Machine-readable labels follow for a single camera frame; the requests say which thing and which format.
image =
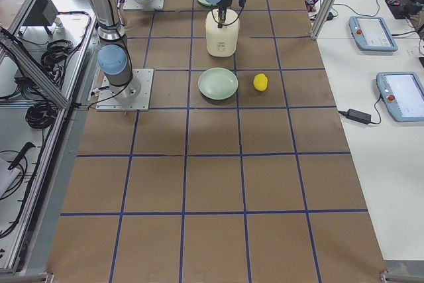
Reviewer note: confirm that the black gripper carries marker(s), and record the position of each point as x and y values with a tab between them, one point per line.
224	2

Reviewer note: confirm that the white rice cooker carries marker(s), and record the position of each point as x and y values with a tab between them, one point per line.
222	42

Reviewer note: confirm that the pale green plate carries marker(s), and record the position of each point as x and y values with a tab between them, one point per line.
218	83

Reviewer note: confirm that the yellow toy potato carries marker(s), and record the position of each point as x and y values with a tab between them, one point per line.
260	82

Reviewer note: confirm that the far blue teach pendant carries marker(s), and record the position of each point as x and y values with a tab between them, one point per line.
372	34

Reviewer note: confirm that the blue teach pendant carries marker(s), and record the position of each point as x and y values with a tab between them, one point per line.
372	34
402	93

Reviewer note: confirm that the brown paper table mat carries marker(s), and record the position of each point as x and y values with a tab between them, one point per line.
258	187

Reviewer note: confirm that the black monitor box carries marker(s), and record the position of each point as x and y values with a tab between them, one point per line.
42	14

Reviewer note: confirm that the black power adapter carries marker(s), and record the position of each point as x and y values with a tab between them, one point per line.
359	116

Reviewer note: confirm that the near blue teach pendant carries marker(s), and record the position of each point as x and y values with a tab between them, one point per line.
402	93

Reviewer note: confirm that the aluminium frame post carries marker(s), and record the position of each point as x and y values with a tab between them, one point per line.
326	1

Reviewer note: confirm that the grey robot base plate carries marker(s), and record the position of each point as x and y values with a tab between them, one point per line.
135	97

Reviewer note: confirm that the aluminium frame rail left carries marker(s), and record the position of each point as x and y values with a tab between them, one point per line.
30	68

